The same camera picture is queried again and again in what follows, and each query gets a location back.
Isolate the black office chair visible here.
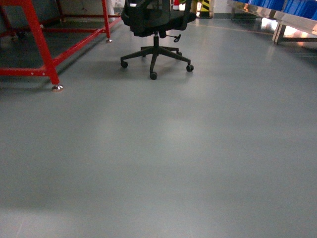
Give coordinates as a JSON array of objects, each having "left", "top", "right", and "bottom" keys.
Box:
[{"left": 120, "top": 0, "right": 196, "bottom": 80}]

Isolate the yellow black striped post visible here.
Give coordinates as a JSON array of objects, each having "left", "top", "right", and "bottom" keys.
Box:
[{"left": 198, "top": 0, "right": 214, "bottom": 19}]

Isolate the steel rack with blue bins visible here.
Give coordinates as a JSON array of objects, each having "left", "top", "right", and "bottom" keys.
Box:
[{"left": 227, "top": 0, "right": 317, "bottom": 45}]

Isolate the red metal frame table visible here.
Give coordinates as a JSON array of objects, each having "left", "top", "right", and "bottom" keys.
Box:
[{"left": 0, "top": 0, "right": 121, "bottom": 92}]

